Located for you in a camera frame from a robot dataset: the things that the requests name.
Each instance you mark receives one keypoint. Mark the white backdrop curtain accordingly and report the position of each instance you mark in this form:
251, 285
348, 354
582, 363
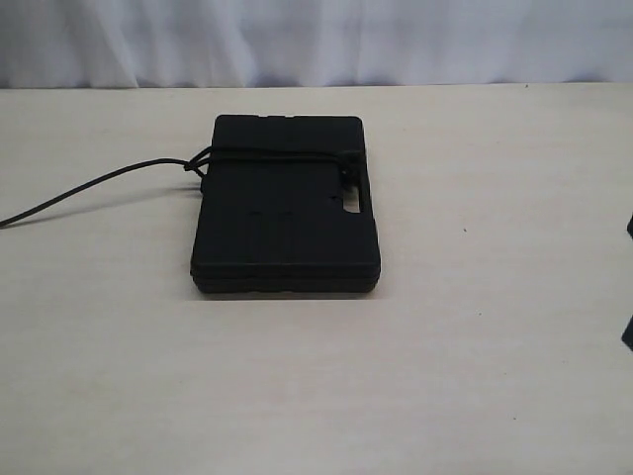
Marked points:
134, 44

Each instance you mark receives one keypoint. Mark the black plastic carrying case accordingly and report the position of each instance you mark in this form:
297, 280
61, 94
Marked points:
286, 207

